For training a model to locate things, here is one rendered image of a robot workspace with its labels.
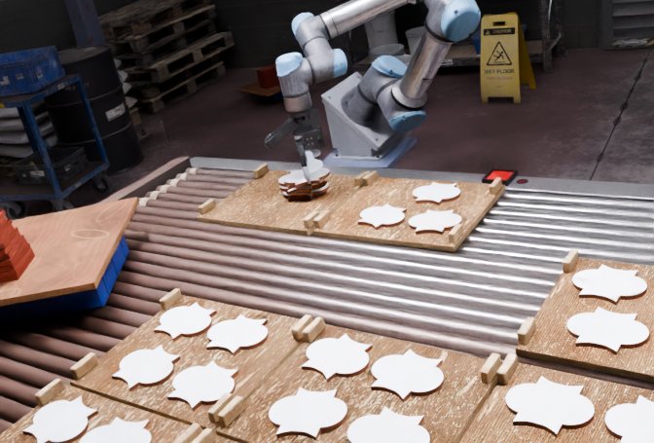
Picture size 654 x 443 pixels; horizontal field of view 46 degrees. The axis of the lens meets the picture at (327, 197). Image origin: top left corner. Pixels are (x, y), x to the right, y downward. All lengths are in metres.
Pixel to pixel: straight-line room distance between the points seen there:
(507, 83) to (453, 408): 4.43
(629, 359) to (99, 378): 1.04
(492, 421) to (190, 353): 0.67
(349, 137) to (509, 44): 3.14
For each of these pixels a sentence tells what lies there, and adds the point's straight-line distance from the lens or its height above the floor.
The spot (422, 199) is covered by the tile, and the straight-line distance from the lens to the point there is 2.09.
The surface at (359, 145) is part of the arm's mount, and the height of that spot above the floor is 0.92.
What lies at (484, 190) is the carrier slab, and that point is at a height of 0.94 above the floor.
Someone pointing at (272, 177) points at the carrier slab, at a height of 0.94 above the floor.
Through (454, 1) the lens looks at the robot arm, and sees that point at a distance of 2.18.
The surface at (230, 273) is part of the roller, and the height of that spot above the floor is 0.91.
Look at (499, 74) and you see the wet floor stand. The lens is 5.67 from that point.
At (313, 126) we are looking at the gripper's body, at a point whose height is 1.15.
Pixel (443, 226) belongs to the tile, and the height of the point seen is 0.95.
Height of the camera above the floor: 1.82
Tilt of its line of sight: 23 degrees down
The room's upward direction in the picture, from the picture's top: 12 degrees counter-clockwise
